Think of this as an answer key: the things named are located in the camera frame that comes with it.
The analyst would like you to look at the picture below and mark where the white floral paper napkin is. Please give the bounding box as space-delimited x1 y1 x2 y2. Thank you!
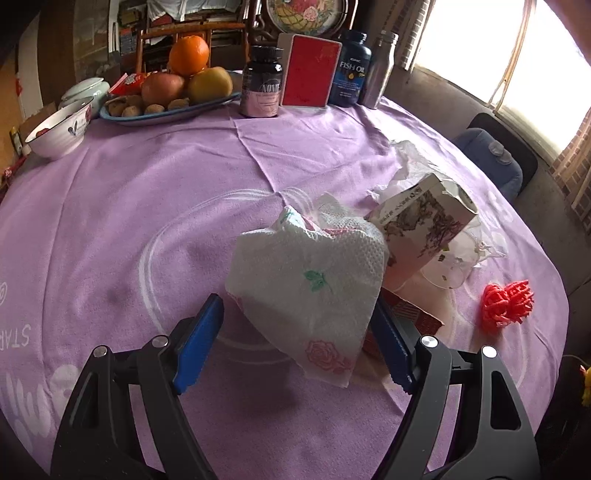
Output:
225 194 389 388

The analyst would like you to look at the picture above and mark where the red folded paper wrapper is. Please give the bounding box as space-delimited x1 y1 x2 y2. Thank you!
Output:
363 288 444 359

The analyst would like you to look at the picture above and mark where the red yarn pompom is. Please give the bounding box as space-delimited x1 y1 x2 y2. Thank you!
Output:
480 280 535 334

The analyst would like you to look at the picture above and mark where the floral paper cup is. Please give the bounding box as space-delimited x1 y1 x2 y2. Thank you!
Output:
366 174 479 292

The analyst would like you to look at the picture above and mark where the purple tablecloth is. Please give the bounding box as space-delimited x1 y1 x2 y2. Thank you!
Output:
1 101 568 479

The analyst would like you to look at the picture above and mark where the clear plastic bag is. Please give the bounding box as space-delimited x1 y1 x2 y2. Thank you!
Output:
366 141 507 291

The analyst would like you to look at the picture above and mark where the blue cushioned chair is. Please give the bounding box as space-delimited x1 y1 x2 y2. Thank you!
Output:
452 113 538 202

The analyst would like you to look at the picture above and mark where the white ceramic bowl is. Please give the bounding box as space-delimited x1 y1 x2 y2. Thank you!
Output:
25 97 92 160

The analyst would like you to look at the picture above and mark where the red apple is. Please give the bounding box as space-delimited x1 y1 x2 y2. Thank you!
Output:
141 72 185 107

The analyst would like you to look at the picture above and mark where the dark supplement jar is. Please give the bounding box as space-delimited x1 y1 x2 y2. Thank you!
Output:
239 45 283 118

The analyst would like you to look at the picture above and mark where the white lidded bowl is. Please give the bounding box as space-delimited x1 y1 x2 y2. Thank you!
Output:
58 77 110 118

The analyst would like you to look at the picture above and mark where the blue fish oil bottle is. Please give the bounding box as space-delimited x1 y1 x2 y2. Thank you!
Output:
329 30 372 107

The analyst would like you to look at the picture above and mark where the orange fruit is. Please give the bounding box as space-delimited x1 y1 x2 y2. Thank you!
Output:
168 36 209 77

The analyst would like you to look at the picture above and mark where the silver metal bottle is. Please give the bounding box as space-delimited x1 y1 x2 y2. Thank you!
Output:
359 30 399 109

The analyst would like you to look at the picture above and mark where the red box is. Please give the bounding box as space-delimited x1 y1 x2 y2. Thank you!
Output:
277 33 342 108

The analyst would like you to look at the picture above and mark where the wooden chair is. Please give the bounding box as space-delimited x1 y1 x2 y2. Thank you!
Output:
135 22 249 74

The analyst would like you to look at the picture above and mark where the decorative fruit basket plate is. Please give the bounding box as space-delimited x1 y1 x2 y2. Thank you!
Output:
266 0 349 36

